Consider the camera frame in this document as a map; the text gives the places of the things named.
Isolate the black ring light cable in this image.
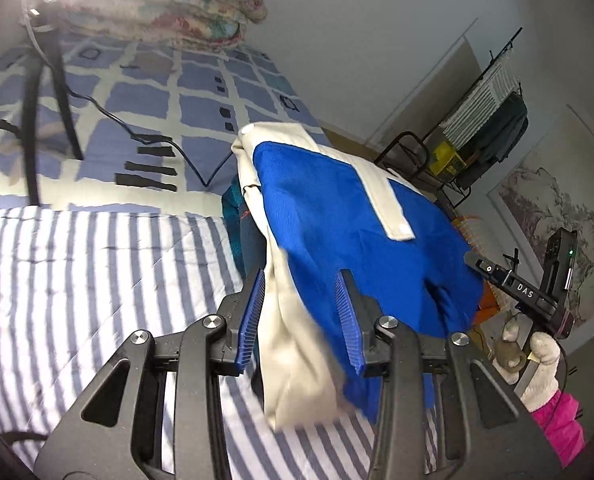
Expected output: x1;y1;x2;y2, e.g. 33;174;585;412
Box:
67;87;240;190

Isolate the black tripod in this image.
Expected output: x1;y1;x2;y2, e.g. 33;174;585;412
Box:
0;0;85;208

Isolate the beige and blue work jacket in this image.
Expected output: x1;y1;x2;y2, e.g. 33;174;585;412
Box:
231;121;485;433

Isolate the dark hanging garment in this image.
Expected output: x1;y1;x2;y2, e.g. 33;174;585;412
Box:
457;95;529;188

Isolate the person's right hand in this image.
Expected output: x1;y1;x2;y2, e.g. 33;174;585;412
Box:
494;319;562;413

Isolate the dark blue crumpled garment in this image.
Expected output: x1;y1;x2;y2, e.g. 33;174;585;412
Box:
221;175;270;281

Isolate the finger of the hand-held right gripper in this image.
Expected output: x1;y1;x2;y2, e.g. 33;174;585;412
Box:
464;251;515;286

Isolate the black metal clothes rack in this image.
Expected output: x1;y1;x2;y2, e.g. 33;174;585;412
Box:
374;27;528;208

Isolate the striped hanging towel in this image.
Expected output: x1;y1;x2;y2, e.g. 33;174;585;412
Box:
439;55;522;146

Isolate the folded floral quilt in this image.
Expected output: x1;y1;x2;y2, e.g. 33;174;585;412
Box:
57;0;270;51

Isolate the yellow box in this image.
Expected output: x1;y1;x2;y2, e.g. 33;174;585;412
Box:
429;141;468;178

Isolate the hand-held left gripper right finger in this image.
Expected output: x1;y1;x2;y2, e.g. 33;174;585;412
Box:
336;268;565;480

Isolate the blue checkered bedsheet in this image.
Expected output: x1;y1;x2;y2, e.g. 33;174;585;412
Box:
0;25;328;211

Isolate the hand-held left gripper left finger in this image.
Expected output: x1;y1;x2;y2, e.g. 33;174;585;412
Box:
34;266;268;480

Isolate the wall painting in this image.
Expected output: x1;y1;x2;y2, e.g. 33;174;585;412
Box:
487;105;594;328

